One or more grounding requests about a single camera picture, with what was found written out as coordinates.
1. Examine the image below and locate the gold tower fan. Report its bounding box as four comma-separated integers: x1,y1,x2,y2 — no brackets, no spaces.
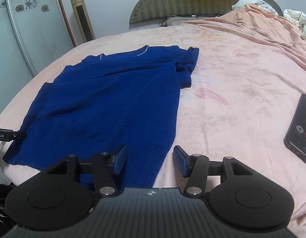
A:
70,0,96,42

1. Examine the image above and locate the green padded headboard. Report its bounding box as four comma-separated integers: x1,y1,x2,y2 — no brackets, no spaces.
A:
129,0,284,25

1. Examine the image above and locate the cream quilt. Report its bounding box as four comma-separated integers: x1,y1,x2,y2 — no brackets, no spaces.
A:
283,9,306,40

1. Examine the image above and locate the brown pillow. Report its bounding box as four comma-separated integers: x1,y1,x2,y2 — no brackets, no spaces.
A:
159,15,218,27

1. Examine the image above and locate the blue beaded sweater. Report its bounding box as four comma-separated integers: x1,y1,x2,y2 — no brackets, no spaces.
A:
2,45,200,189

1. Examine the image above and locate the floral frosted glass door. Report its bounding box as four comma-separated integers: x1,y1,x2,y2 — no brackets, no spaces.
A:
0,0,77,122

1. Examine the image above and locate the peach bed sheet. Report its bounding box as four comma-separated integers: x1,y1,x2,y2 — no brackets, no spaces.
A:
183,4,306,77

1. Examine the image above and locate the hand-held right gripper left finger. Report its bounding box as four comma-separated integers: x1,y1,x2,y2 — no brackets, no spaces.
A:
47,144,127,197

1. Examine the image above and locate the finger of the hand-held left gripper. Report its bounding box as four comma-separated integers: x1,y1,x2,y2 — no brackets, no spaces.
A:
10,131,27,140

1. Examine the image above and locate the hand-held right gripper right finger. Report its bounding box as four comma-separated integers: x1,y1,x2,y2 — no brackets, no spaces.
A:
173,145,254,197

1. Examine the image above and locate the black smartphone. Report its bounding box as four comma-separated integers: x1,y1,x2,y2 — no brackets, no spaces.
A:
284,94,306,169

